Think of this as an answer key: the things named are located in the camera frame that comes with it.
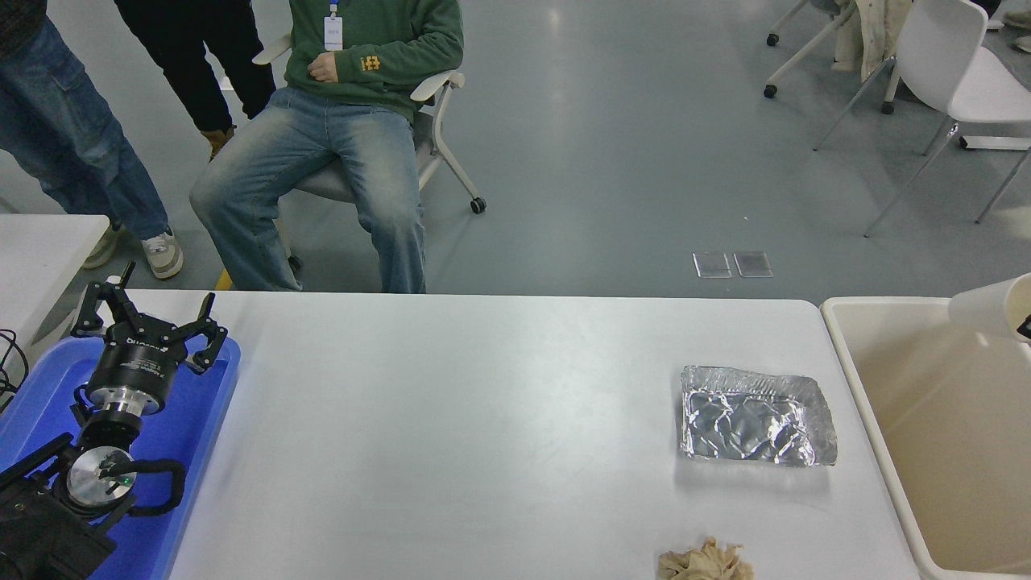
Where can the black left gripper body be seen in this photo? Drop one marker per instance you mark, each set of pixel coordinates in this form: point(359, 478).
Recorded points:
point(137, 366)

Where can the white paper cup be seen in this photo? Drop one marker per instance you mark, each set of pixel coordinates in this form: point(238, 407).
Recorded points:
point(983, 310)

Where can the foil tray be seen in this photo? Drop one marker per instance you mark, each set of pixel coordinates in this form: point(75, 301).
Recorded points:
point(749, 419)

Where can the seated person's left hand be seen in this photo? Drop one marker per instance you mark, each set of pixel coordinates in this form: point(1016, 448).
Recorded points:
point(325, 68)

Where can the blue plastic tray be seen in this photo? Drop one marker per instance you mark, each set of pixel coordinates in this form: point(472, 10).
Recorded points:
point(201, 419)

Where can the white side table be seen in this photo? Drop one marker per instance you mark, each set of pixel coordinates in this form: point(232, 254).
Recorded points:
point(40, 258)

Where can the large pale bin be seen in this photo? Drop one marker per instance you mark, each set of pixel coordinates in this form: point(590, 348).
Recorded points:
point(950, 451)

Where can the white table foot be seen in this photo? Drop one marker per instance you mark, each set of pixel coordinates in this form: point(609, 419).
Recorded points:
point(995, 144)

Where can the standing person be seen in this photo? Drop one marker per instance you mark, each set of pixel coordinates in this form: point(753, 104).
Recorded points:
point(64, 121)
point(193, 56)

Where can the seated person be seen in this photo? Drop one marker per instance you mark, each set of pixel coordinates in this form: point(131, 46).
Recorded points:
point(322, 161)

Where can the clear floor plate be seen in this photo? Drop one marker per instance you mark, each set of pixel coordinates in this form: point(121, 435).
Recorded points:
point(713, 265)
point(753, 264)

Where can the grey office chair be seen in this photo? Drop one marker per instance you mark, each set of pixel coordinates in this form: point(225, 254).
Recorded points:
point(427, 153)

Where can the white shell chair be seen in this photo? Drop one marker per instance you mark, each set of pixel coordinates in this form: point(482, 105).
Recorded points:
point(942, 48)

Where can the id badge card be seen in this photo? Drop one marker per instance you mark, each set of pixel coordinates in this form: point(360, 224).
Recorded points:
point(333, 33)

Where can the white rolling chair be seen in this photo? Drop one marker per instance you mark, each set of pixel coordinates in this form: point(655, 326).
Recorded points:
point(805, 50)

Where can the crumpled tan paper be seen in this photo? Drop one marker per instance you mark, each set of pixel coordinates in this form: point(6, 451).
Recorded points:
point(705, 564)

